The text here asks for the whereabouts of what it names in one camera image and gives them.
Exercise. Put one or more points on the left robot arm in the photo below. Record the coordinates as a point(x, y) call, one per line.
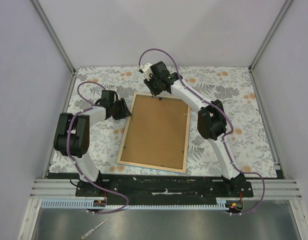
point(72, 136)

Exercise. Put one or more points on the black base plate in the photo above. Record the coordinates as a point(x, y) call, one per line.
point(150, 190)

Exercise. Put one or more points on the left aluminium corner post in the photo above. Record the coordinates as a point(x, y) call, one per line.
point(53, 35)

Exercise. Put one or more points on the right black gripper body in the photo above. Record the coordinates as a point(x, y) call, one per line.
point(152, 84)

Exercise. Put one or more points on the aluminium corner post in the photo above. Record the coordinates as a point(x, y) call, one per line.
point(53, 35)
point(270, 34)

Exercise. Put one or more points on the aluminium rail bar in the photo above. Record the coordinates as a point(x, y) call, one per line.
point(53, 189)

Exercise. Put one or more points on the blue picture frame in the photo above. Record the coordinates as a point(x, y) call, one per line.
point(156, 136)

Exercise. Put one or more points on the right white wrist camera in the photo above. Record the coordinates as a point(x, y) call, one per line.
point(145, 69)

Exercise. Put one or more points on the right aluminium corner post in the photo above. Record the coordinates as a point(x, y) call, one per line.
point(270, 34)

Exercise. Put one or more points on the floral patterned table mat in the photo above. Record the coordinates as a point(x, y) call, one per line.
point(248, 140)

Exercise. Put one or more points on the clear handled screwdriver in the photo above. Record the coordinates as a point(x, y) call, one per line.
point(87, 234)

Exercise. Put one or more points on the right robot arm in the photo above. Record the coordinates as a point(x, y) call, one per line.
point(211, 120)

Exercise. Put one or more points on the light blue cable duct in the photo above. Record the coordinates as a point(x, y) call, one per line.
point(92, 204)

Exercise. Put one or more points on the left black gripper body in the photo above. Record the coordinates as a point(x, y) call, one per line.
point(116, 114)

